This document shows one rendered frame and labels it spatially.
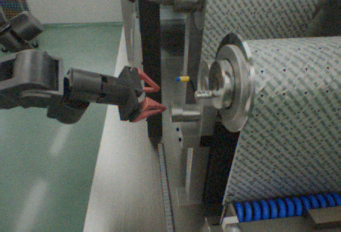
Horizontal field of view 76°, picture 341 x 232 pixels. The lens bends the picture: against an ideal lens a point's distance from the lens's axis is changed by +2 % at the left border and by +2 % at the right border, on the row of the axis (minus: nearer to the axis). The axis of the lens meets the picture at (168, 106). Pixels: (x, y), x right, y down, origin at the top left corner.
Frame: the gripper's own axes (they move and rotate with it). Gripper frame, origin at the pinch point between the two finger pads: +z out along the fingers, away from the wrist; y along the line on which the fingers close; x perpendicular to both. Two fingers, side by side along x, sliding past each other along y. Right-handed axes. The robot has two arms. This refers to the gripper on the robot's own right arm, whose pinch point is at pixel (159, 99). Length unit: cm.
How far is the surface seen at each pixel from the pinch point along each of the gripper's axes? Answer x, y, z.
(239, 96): 19.1, 14.5, -4.1
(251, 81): 21.9, 14.5, -5.2
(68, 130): -166, -89, 27
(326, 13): 32.7, -8.0, 32.3
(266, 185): 8.5, 23.9, 10.7
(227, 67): 19.8, 10.0, -4.4
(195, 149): 2.3, 13.9, 3.3
